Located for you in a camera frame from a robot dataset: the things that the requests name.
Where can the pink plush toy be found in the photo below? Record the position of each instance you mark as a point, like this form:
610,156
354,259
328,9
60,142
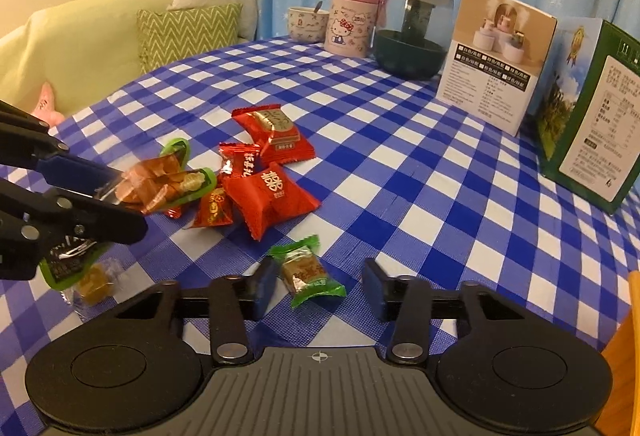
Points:
46,108

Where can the red packet with gold label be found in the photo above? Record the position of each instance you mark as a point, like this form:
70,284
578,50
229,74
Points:
272,130

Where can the white ceramic cup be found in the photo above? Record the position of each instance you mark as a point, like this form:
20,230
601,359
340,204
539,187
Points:
305,28

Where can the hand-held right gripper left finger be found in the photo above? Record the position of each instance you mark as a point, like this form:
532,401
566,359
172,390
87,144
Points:
265,286

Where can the yellow candy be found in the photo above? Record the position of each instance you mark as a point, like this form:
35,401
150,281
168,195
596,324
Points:
95,288

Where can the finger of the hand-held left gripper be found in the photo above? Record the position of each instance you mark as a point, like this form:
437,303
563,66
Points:
85,168
110,223

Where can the small red candy white print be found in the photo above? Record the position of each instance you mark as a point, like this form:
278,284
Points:
241,160

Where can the pink cartoon mug with lid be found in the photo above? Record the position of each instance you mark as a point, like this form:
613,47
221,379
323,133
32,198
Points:
350,25

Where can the pale green sofa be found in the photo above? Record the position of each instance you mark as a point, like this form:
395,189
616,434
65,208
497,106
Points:
75,50

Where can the green printed carton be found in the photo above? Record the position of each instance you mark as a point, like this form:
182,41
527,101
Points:
590,125

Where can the green packet with black label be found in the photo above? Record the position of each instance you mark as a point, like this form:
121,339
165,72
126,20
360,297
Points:
67,271

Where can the red packet with white symbol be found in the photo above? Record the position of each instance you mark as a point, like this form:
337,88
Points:
272,196

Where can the dark green glass jar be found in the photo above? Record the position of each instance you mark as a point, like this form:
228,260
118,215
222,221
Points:
410,50

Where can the blue white checked tablecloth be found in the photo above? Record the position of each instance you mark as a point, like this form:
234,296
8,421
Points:
400,176

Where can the snack packets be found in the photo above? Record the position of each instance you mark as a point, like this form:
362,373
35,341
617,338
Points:
165,181

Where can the green zigzag pillow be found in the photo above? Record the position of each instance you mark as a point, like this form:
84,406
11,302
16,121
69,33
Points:
190,35

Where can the metal spoon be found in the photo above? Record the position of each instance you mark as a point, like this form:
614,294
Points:
317,7

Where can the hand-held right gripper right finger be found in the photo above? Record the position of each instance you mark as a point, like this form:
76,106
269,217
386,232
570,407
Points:
375,291

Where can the white product box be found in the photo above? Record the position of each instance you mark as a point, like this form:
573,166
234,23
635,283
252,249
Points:
495,65

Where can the small red candy gold print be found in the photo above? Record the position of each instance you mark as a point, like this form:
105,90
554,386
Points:
214,211

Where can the green brown candy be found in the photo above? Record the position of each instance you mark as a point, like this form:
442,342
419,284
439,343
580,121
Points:
305,271

